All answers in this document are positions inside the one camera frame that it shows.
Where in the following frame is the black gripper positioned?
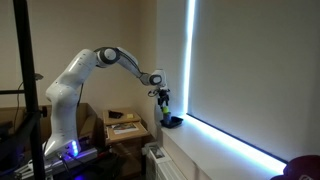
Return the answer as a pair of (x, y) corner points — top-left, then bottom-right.
(157, 88), (171, 108)

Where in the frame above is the aluminium robot base platform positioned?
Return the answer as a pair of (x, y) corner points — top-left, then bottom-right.
(13, 143), (101, 180)

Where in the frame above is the white window sill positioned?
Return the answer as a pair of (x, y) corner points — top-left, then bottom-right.
(156, 114), (288, 180)

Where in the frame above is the black plastic tray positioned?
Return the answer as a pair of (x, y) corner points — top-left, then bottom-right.
(159, 115), (184, 130)

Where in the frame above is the brochure with house photos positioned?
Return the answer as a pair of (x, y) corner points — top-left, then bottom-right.
(111, 122), (139, 135)

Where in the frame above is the black cloth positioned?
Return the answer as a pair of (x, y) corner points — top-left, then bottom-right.
(108, 110), (123, 120)

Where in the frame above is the wooden pull-out shelf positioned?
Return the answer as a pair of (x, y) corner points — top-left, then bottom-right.
(105, 121), (151, 145)

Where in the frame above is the light wooden desk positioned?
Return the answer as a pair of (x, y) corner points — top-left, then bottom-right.
(101, 108), (148, 178)

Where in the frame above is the white radiator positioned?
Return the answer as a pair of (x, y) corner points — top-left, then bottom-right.
(144, 143), (188, 180)

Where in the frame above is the black metal stand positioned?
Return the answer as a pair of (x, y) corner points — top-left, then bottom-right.
(0, 0), (46, 180)

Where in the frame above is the maroon cap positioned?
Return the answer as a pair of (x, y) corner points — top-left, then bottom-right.
(270, 154), (320, 180)

